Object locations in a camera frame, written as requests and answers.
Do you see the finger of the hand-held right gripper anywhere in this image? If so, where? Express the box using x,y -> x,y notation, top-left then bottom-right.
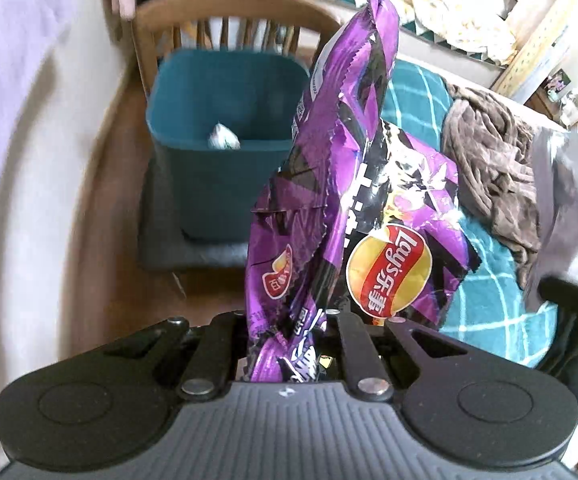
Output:
539,275 -> 578,311

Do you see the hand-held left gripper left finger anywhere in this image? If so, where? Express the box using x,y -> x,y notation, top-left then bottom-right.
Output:
101,311 -> 246,397

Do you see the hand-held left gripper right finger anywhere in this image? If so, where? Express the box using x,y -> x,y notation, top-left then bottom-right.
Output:
330,311 -> 472,402

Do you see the silver foil wrapper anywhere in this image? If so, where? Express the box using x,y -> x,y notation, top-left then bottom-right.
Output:
524,127 -> 578,311

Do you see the teal plastic bin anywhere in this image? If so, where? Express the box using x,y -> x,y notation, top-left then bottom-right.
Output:
146,49 -> 312,241

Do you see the purple chip bag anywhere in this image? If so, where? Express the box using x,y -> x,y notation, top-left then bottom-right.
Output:
243,0 -> 480,383

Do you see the teal checkered blanket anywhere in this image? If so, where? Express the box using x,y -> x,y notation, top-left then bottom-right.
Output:
379,57 -> 560,367

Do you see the brown fleece blanket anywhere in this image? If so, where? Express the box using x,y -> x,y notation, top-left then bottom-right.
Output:
442,82 -> 545,286

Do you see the white crumpled wrapper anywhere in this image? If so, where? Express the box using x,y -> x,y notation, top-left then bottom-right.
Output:
208,122 -> 242,151

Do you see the wooden pegboard shelf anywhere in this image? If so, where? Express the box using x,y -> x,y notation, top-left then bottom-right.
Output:
489,0 -> 578,128

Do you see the white cloth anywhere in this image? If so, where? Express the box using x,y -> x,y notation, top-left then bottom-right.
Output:
0,0 -> 100,461

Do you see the yellow patterned quilt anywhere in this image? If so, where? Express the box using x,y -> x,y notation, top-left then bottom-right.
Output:
309,0 -> 520,67

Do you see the wooden chair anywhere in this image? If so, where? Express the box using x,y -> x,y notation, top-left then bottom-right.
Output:
129,0 -> 342,306

